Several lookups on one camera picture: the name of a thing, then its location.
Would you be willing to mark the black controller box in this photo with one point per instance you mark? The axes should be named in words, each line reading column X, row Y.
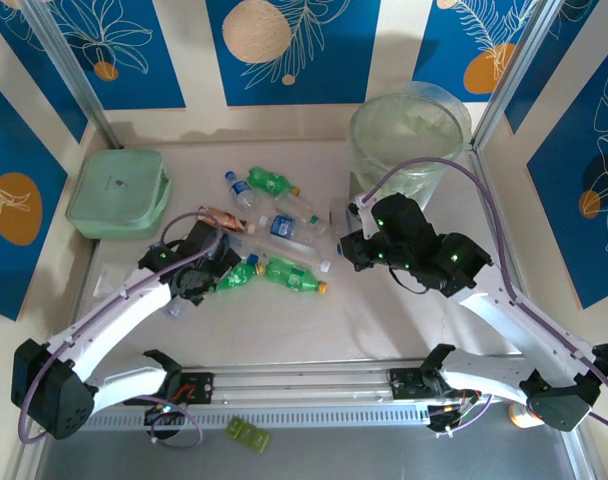
column 159, row 417
column 441, row 422

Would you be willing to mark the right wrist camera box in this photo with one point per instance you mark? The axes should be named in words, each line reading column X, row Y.
column 361, row 212

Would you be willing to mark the green lidded container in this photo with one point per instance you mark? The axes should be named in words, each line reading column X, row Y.
column 116, row 195

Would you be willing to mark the clear bottle blue cap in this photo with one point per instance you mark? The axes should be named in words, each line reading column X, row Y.
column 253, row 259

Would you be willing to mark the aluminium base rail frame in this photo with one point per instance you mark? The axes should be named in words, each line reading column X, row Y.
column 309, row 380

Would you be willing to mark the clear plastic packet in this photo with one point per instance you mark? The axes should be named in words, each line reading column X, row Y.
column 109, row 281

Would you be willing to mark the clear container red blue label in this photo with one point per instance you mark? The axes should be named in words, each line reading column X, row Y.
column 338, row 217

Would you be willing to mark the right black mount plate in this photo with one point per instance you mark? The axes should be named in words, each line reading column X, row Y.
column 406, row 385

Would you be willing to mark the orange-brown label bottle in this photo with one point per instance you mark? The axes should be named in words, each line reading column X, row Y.
column 229, row 220

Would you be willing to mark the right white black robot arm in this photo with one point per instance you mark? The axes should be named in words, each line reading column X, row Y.
column 484, row 372

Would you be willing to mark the green plastic pieces strip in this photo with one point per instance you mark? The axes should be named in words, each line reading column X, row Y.
column 246, row 432

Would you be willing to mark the orange capped jar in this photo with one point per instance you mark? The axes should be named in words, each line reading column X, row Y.
column 519, row 417

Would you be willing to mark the clear bottle green cap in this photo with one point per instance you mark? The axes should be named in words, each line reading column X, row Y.
column 294, row 204

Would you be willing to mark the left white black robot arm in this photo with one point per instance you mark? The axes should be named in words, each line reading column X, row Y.
column 114, row 325

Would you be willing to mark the right black controller box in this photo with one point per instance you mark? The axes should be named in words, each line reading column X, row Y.
column 441, row 422

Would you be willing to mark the black mount plate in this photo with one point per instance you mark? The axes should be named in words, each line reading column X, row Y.
column 204, row 385
column 406, row 385

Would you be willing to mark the long clear bottle white cap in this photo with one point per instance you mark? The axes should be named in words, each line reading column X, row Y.
column 294, row 250

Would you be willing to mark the green soda bottle yellow cap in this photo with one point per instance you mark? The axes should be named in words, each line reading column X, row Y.
column 269, row 181
column 291, row 276
column 239, row 277

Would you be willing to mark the small clear plastic piece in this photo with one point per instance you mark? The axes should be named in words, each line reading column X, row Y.
column 174, row 311

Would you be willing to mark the left black controller box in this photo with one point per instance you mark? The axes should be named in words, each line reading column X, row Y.
column 159, row 417

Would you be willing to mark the large blue-label water bottle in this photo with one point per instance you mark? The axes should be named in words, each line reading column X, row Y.
column 284, row 226

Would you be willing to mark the left black mount plate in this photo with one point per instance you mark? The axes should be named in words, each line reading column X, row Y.
column 204, row 385

